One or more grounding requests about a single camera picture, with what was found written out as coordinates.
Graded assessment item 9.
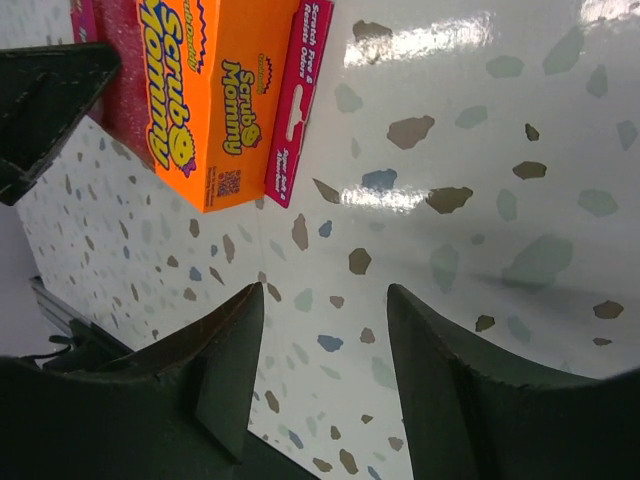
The aluminium frame rail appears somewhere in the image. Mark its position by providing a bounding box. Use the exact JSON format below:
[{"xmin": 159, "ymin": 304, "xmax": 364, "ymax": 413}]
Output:
[{"xmin": 28, "ymin": 274, "xmax": 131, "ymax": 361}]

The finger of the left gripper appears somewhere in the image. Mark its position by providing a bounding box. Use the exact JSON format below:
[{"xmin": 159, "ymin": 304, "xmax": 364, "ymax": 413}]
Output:
[{"xmin": 1, "ymin": 43, "xmax": 121, "ymax": 206}]

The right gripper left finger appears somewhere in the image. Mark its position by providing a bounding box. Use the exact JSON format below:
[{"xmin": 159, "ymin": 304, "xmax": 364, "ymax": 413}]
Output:
[{"xmin": 1, "ymin": 283, "xmax": 308, "ymax": 479}]

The pink sponge box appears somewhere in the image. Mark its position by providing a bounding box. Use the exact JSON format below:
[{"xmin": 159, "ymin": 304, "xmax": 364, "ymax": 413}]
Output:
[{"xmin": 71, "ymin": 0, "xmax": 334, "ymax": 213}]

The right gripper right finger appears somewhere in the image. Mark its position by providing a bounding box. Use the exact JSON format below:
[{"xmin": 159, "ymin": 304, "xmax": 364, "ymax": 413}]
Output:
[{"xmin": 387, "ymin": 284, "xmax": 639, "ymax": 479}]

